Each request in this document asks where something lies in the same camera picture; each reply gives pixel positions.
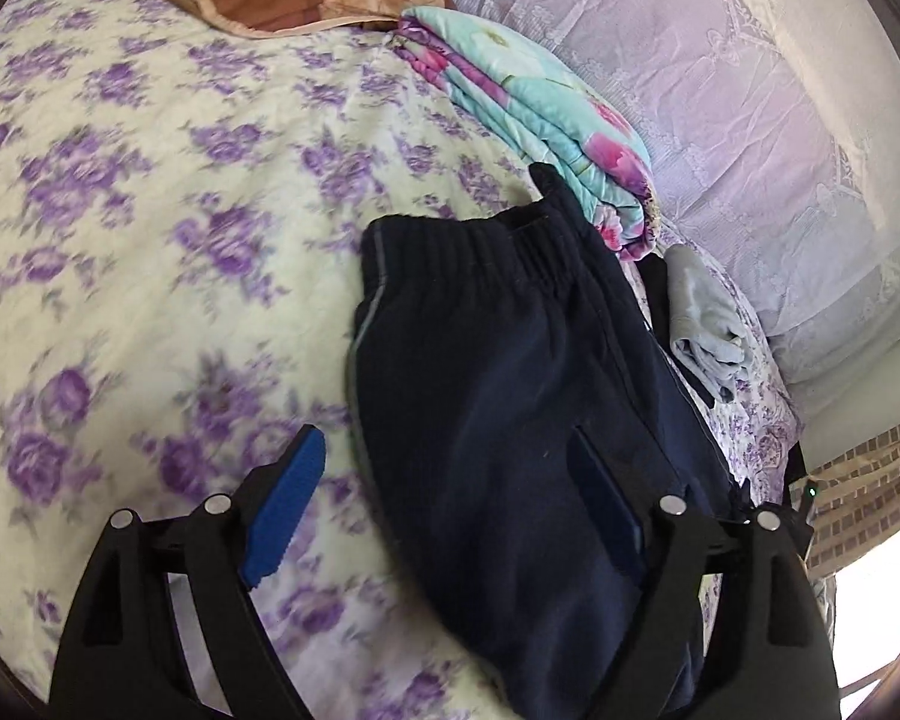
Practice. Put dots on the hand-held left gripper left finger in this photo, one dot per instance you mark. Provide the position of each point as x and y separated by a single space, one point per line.
292 495

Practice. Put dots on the folded teal floral blanket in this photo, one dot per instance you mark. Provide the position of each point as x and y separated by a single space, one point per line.
540 112

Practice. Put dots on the dark navy pants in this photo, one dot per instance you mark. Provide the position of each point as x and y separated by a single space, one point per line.
480 360

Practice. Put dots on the folded grey garment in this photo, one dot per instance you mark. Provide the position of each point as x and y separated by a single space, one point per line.
697 300

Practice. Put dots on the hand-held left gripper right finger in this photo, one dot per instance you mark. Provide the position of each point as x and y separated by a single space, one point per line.
607 510

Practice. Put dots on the lavender lace headboard cover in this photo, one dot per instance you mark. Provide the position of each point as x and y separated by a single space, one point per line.
720 90

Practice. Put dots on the purple floral bed sheet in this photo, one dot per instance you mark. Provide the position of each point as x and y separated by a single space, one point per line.
157 165

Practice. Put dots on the checked curtain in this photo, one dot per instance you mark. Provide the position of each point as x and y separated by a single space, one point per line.
870 480

